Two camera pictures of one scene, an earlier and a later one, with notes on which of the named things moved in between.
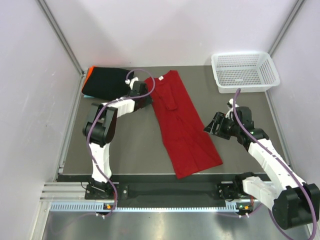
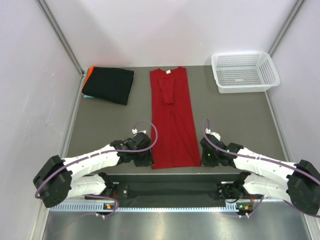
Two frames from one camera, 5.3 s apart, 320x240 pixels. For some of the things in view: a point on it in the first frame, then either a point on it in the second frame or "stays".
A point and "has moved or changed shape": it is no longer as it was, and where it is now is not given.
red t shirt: x=188 y=143 has moved or changed shape
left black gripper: x=148 y=101 -> x=147 y=161
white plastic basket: x=249 y=71 stays
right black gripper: x=219 y=118 -> x=206 y=163
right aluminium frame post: x=285 y=26 stays
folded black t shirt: x=108 y=83 stays
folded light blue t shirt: x=85 y=96 stays
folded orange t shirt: x=89 y=71 stays
